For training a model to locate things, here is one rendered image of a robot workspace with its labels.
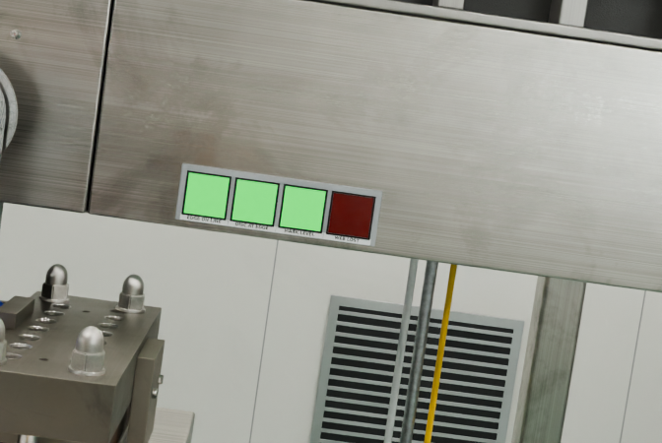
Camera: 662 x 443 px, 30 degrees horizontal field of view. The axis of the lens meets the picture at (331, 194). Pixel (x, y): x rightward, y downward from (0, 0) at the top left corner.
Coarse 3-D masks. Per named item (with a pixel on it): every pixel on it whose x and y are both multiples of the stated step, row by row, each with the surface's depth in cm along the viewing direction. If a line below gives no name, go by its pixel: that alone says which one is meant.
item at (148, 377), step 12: (144, 348) 139; (156, 348) 139; (144, 360) 135; (156, 360) 136; (144, 372) 135; (156, 372) 138; (144, 384) 135; (156, 384) 140; (132, 396) 135; (144, 396) 135; (156, 396) 136; (132, 408) 135; (144, 408) 135; (132, 420) 135; (144, 420) 135; (132, 432) 135; (144, 432) 135
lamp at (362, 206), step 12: (336, 204) 153; (348, 204) 153; (360, 204) 153; (372, 204) 153; (336, 216) 153; (348, 216) 153; (360, 216) 153; (336, 228) 153; (348, 228) 153; (360, 228) 153
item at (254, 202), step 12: (240, 180) 152; (240, 192) 152; (252, 192) 152; (264, 192) 152; (276, 192) 153; (240, 204) 153; (252, 204) 153; (264, 204) 153; (240, 216) 153; (252, 216) 153; (264, 216) 153
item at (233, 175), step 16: (224, 176) 152; (240, 176) 152; (256, 176) 152; (272, 176) 152; (336, 192) 153; (352, 192) 153; (368, 192) 153; (176, 208) 153; (224, 224) 153; (240, 224) 153; (256, 224) 153; (272, 224) 153; (336, 240) 153; (352, 240) 153; (368, 240) 154
